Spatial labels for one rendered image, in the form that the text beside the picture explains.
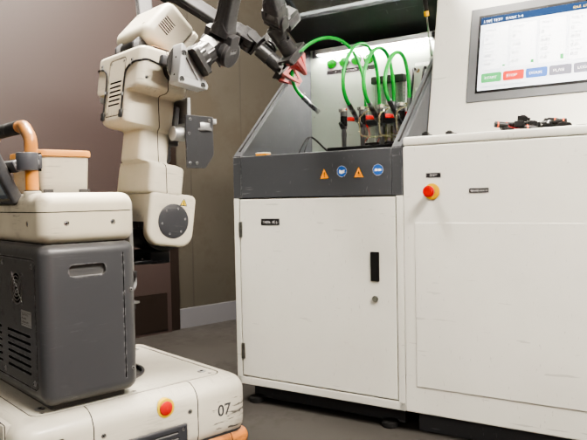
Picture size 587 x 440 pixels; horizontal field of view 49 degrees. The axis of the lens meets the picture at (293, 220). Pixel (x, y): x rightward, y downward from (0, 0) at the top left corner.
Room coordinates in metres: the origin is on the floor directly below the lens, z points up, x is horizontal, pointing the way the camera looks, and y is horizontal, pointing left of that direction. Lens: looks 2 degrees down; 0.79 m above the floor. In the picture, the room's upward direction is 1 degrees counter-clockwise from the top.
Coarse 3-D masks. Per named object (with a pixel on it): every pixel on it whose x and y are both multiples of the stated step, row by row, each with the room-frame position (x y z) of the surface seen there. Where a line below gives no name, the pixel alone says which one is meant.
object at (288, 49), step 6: (288, 36) 2.19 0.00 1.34; (282, 42) 2.18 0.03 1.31; (288, 42) 2.19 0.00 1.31; (300, 42) 2.24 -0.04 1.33; (282, 48) 2.19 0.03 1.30; (288, 48) 2.19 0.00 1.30; (294, 48) 2.20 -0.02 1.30; (300, 48) 2.23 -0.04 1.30; (282, 54) 2.22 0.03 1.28; (288, 54) 2.20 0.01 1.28; (294, 54) 2.20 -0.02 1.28; (282, 60) 2.21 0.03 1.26; (288, 60) 2.18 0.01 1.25
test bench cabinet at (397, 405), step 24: (240, 240) 2.47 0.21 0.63; (240, 264) 2.47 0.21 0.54; (240, 288) 2.47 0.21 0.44; (240, 312) 2.47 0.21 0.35; (240, 336) 2.47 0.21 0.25; (240, 360) 2.47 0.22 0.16; (264, 384) 2.41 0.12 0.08; (288, 384) 2.36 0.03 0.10; (336, 408) 2.33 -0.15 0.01; (360, 408) 2.28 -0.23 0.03; (384, 408) 2.22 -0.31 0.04
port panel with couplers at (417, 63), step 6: (426, 54) 2.62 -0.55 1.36; (432, 54) 2.61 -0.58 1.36; (414, 60) 2.65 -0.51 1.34; (420, 60) 2.63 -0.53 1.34; (426, 60) 2.62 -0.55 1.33; (414, 66) 2.65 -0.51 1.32; (420, 66) 2.64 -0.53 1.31; (426, 66) 2.59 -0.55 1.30; (414, 72) 2.65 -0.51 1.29; (420, 72) 2.64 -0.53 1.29; (414, 78) 2.65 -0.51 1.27; (420, 78) 2.64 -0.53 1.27; (414, 84) 2.65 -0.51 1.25; (414, 90) 2.65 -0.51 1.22
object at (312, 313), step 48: (288, 240) 2.35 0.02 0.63; (336, 240) 2.24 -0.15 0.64; (384, 240) 2.14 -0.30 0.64; (288, 288) 2.35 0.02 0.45; (336, 288) 2.24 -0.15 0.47; (384, 288) 2.15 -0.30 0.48; (288, 336) 2.35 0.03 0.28; (336, 336) 2.24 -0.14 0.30; (384, 336) 2.15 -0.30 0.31; (336, 384) 2.25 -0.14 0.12; (384, 384) 2.15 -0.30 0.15
